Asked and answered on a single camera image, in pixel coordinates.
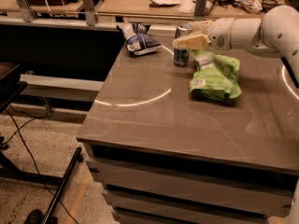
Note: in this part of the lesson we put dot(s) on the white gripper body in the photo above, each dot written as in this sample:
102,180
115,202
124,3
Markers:
220,32

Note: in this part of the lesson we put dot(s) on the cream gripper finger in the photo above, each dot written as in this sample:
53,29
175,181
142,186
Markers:
200,26
195,40

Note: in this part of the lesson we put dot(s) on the silver blue redbull can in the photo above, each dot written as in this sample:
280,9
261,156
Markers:
181,56

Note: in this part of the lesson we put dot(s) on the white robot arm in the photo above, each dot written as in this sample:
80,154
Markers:
274,35

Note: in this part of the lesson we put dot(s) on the white papers on desk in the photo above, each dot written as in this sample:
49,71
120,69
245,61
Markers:
184,6

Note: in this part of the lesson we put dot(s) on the white snack packet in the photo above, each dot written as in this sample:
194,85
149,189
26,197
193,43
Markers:
251,6

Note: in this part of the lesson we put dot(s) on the green chip bag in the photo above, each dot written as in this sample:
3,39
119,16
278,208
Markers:
216,76

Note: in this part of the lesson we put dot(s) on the black round container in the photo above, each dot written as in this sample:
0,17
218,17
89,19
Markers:
268,4

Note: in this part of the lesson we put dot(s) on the wooden back desk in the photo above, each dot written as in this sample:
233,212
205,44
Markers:
136,10

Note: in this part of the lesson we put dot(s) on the blue white chip bag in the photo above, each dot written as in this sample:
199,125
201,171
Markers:
137,38

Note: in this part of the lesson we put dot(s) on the grey drawer cabinet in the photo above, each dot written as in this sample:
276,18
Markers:
150,188

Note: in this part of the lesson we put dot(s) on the black shoe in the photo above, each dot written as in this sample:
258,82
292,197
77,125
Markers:
36,216

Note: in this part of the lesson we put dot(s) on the grey metal bracket right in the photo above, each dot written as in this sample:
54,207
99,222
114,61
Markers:
199,11

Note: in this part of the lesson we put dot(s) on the grey metal bracket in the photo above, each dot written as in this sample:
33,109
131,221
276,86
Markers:
27,13
89,11
199,11

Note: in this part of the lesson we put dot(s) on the grey metal bracket middle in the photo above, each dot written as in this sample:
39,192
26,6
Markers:
89,11

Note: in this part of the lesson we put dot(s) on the grey metal floor rail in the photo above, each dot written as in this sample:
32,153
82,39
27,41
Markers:
62,88

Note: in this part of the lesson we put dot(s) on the grey metal bracket left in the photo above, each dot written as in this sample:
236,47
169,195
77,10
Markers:
27,13

